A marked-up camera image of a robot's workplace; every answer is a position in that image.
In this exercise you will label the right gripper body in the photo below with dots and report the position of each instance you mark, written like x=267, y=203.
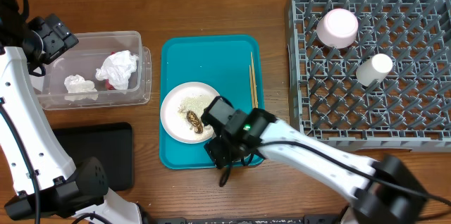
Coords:
x=220, y=148

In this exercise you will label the wooden chopstick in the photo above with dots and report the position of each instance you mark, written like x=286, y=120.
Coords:
x=255, y=82
x=252, y=85

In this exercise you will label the white dinner plate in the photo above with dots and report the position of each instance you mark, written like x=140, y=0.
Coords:
x=172, y=122

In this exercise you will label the large white napkin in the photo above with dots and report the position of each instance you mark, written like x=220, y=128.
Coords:
x=117, y=69

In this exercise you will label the pink shallow bowl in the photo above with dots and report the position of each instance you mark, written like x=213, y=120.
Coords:
x=338, y=28

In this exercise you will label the white cup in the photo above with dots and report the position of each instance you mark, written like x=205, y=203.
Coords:
x=375, y=68

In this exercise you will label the small white napkin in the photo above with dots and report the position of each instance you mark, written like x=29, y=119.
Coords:
x=84, y=89

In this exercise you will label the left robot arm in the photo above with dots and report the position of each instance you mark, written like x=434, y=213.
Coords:
x=45, y=178

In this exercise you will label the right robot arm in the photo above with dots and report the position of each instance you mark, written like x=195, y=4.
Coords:
x=376, y=191

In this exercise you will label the grey dishwasher rack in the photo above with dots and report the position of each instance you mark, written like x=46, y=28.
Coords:
x=409, y=109

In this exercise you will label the clear plastic waste bin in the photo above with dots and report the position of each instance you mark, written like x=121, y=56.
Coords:
x=82, y=60

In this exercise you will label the brown food scrap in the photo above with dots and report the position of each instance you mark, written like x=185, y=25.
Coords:
x=192, y=119

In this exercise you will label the pile of white rice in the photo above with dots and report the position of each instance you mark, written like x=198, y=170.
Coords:
x=195, y=104

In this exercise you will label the teal plastic serving tray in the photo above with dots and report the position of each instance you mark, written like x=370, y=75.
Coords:
x=221, y=62

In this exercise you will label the black rectangular tray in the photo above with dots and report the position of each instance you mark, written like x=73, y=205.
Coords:
x=112, y=144

